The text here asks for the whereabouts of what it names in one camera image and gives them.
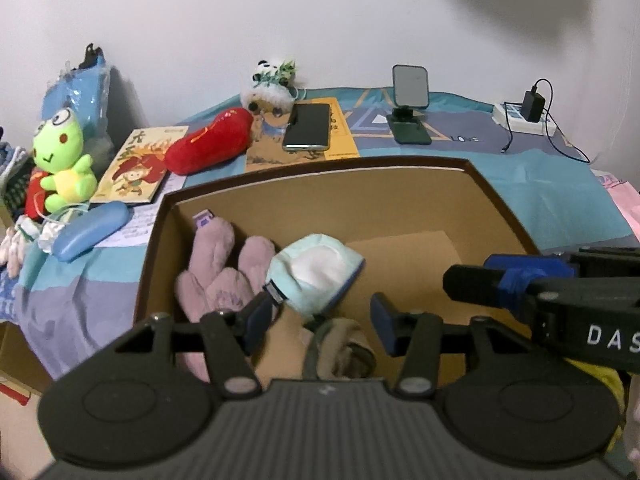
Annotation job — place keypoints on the yellow comic book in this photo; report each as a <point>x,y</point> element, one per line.
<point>135,165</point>

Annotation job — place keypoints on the red plush piece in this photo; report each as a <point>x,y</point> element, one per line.
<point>34,192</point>

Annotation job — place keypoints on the red chili plush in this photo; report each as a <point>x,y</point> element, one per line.
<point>210,142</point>

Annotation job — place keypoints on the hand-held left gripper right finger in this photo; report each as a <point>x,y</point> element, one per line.
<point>382,316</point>

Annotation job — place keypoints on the panda plush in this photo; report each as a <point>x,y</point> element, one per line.
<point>267,90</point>

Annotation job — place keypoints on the light blue baby hat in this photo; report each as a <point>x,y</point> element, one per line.
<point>310,270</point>

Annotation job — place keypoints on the blue glasses case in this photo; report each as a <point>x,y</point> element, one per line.
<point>87,230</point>

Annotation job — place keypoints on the yellow cloth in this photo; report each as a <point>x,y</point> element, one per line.
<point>602,390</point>

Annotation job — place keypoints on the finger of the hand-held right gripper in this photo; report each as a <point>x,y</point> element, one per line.
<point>530,264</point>
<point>470,282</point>

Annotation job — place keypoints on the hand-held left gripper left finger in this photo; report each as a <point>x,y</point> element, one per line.
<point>260,311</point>

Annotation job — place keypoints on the olive grey cloth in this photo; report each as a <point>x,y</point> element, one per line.
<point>340,350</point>

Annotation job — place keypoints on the green phone stand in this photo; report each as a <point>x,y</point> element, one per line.
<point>411,90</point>

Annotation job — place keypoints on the black charger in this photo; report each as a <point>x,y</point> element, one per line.
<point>534,106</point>

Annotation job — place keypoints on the white printed paper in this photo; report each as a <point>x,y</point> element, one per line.
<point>135,225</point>

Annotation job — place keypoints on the yellow picture book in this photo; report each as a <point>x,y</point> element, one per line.
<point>345,130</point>

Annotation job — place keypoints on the white power strip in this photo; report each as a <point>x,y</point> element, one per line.
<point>505,112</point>

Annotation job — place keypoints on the pink bag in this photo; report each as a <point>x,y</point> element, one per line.
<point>625,205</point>

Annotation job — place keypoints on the yellow cardboard box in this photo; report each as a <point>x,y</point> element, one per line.
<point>20,360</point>

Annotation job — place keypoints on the white pink small cloth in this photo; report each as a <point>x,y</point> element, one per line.
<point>10,252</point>

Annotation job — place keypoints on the striped knit cloth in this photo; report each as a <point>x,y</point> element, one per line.
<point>12,175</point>

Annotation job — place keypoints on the blue plastic package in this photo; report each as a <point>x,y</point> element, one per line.
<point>82,95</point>

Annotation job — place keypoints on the blue printed blanket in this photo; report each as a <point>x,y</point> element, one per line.
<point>525,180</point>

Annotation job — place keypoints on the white teal mask bundle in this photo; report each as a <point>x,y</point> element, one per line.
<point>47,232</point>

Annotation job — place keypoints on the dark smartphone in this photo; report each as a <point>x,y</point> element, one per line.
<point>307,127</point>

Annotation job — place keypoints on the pink plush toy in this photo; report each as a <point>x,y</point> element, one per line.
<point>220,270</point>

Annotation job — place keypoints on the brown cardboard box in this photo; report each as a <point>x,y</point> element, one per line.
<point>400,200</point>

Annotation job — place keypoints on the green frog plush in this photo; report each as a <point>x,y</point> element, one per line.
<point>62,160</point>

